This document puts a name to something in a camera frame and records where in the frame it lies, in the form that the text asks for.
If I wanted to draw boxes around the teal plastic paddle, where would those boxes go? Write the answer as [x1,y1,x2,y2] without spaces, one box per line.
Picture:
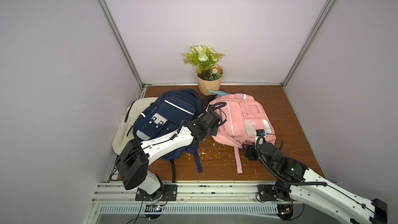
[208,90,230,96]

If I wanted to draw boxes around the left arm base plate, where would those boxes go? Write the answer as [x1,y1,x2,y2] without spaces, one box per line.
[135,184,178,202]

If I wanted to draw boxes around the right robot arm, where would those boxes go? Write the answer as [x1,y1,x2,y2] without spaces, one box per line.
[242,129,388,224]

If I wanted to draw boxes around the artificial green flowering plant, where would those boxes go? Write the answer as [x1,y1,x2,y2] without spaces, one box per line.
[182,45,224,81]

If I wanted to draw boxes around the pink backpack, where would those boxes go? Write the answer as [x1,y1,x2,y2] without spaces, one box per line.
[207,93,276,173]

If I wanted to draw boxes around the aluminium front rail frame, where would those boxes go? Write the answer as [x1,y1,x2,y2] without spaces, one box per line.
[82,180,358,224]

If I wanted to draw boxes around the beige plant pot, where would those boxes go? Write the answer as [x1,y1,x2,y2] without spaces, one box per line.
[196,64,223,95]

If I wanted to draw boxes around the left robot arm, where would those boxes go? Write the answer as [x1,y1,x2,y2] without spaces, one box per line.
[115,102,227,200]

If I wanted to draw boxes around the cream white backpack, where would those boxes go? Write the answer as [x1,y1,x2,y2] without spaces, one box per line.
[112,97,158,155]

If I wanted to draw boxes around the navy blue backpack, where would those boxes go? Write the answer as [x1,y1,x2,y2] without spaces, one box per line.
[132,88,206,174]

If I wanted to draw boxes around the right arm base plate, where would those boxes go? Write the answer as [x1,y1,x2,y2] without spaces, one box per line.
[257,184,291,202]

